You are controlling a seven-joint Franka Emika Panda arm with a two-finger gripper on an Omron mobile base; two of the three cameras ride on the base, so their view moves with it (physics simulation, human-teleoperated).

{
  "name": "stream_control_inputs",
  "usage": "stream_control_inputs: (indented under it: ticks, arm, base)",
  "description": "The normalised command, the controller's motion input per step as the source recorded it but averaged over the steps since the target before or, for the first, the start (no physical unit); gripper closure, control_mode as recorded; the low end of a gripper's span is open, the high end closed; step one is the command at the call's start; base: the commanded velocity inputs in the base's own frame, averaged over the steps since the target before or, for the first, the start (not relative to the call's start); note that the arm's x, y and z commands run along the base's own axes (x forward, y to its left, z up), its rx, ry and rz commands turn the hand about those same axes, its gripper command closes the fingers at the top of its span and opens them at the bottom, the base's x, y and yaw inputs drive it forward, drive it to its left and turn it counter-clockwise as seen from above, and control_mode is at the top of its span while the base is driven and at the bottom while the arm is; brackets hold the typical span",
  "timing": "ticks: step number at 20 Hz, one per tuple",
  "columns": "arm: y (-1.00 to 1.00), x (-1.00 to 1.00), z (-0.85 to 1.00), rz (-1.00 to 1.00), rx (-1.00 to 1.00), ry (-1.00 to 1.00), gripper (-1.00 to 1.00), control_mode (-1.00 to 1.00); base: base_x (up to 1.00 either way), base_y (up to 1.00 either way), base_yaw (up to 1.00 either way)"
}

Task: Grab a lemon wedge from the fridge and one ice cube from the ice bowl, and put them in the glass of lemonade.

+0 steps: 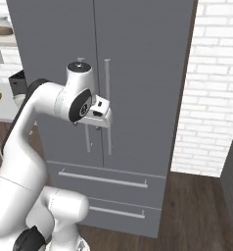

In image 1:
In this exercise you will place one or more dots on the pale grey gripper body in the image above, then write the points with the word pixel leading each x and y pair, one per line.
pixel 100 120

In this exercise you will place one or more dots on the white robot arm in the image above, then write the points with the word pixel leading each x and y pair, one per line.
pixel 20 170

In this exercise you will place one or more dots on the grey fridge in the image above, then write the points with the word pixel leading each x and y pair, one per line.
pixel 144 98

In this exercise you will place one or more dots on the grey fridge door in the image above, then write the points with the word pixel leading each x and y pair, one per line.
pixel 144 81
pixel 53 39

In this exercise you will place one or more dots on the tall grey fridge drawer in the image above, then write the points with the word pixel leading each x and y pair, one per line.
pixel 128 192

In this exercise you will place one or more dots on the short grey fridge drawer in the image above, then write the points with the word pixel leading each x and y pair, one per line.
pixel 121 222

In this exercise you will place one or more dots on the black box-shaped container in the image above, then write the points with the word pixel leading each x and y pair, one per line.
pixel 19 83

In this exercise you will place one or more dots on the glass jar with brown contents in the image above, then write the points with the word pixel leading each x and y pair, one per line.
pixel 3 27

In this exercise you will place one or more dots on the pale wooden wall shelf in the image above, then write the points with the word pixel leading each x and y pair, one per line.
pixel 2 40

